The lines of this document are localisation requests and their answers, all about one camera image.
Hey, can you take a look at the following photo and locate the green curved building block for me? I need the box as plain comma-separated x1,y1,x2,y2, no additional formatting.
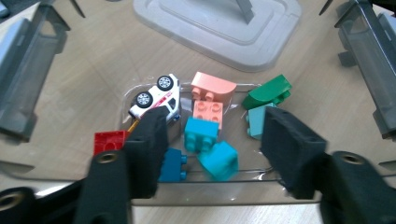
242,74,293,110

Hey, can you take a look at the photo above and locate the white bin lid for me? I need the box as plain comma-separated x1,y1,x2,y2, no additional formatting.
133,0,303,73

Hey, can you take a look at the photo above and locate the red square building block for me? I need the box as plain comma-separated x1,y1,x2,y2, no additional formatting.
92,130,130,157

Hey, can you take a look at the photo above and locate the light teal sloped building block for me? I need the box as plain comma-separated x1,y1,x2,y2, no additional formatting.
247,102,278,140

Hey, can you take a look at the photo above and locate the turquoise square building block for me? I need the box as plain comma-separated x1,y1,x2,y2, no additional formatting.
183,116,220,154
196,140,240,182

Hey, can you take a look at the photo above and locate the pink curved building block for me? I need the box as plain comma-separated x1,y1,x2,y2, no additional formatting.
190,71,237,104

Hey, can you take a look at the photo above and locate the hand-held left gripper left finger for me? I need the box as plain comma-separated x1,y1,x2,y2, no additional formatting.
123,105,170,200

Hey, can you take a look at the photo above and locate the dark blue building block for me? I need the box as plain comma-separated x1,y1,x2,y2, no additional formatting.
158,147,189,183

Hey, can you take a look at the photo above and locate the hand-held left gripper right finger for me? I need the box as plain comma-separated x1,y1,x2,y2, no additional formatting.
260,106,328,200

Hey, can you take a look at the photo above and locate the orange building block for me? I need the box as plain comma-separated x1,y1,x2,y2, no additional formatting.
126,119,141,133

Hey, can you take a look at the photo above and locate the transparent grey storage bin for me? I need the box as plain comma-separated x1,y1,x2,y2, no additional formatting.
0,0,396,208

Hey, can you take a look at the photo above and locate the white toy car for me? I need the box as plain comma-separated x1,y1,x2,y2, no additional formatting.
128,73,182,125

